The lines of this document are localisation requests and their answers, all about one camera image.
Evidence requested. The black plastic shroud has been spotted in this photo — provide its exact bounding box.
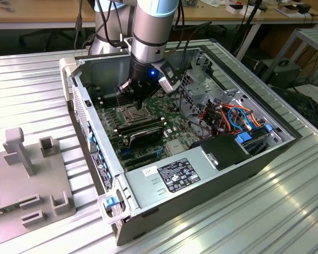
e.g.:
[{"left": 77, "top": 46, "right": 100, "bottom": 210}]
[{"left": 189, "top": 133, "right": 253, "bottom": 172}]

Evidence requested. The black tripod stand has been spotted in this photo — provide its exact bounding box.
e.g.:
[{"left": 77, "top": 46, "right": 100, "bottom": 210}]
[{"left": 232, "top": 0, "right": 266, "bottom": 56}]

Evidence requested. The grey metal shelf frame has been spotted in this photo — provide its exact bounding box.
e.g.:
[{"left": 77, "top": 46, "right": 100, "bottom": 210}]
[{"left": 261, "top": 27, "right": 318, "bottom": 88}]

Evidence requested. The white cardboard box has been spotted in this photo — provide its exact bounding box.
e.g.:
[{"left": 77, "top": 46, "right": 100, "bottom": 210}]
[{"left": 226, "top": 4, "right": 246, "bottom": 15}]

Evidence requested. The blue data wire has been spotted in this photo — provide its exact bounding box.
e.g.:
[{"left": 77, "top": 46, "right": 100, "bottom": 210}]
[
  {"left": 226, "top": 107, "right": 244, "bottom": 133},
  {"left": 237, "top": 105, "right": 255, "bottom": 130}
]

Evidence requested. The silver power supply box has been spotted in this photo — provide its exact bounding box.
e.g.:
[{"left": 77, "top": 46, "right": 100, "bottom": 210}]
[{"left": 123, "top": 147, "right": 221, "bottom": 212}]

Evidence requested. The grey open PC case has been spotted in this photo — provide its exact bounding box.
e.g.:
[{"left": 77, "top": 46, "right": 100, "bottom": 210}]
[{"left": 58, "top": 45, "right": 304, "bottom": 247}]

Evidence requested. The silver CPU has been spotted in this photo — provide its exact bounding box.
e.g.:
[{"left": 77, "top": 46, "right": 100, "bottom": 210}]
[{"left": 126, "top": 107, "right": 145, "bottom": 121}]

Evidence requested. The blue case release latch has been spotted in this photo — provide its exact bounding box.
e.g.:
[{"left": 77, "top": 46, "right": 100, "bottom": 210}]
[{"left": 103, "top": 197, "right": 118, "bottom": 210}]

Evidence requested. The silver metal disk bay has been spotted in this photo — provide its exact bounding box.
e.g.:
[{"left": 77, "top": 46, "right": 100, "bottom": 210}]
[{"left": 179, "top": 49, "right": 225, "bottom": 113}]

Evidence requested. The wooden desk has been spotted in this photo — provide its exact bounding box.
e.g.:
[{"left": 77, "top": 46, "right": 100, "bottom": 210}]
[
  {"left": 179, "top": 0, "right": 318, "bottom": 53},
  {"left": 0, "top": 0, "right": 96, "bottom": 30}
]

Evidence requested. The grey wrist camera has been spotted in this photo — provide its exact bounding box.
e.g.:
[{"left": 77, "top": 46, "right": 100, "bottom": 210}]
[{"left": 151, "top": 60, "right": 182, "bottom": 95}]

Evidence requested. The brown cardboard box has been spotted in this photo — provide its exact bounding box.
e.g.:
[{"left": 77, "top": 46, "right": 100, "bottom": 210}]
[{"left": 274, "top": 4, "right": 318, "bottom": 18}]

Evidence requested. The orange red wire bundle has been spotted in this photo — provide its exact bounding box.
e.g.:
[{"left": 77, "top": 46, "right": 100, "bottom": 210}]
[{"left": 198, "top": 104, "right": 231, "bottom": 133}]

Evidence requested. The green motherboard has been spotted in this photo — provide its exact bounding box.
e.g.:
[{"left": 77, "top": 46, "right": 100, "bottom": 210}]
[{"left": 91, "top": 88, "right": 199, "bottom": 173}]

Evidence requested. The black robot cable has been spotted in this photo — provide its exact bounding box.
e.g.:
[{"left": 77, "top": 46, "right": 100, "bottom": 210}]
[
  {"left": 173, "top": 0, "right": 213, "bottom": 80},
  {"left": 94, "top": 0, "right": 124, "bottom": 48}
]

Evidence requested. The blue disk carrier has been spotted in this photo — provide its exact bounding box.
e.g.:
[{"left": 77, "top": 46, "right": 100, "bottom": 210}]
[{"left": 234, "top": 132, "right": 253, "bottom": 145}]

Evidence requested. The CPU socket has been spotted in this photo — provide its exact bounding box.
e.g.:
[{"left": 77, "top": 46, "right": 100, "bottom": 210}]
[{"left": 115, "top": 103, "right": 156, "bottom": 126}]

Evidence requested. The grey parts rack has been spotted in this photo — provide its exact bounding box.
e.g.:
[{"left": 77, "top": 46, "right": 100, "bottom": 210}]
[{"left": 0, "top": 126, "right": 77, "bottom": 239}]

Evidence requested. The metal socket cover frame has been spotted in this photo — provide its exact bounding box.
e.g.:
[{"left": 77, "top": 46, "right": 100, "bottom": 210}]
[{"left": 116, "top": 104, "right": 155, "bottom": 125}]

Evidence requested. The black equipment box with handle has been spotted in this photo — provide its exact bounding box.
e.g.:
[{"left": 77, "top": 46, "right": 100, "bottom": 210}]
[{"left": 254, "top": 58, "right": 303, "bottom": 88}]

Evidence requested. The black graphics card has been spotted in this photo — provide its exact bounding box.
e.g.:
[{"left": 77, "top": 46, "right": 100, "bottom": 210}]
[{"left": 121, "top": 126, "right": 167, "bottom": 149}]

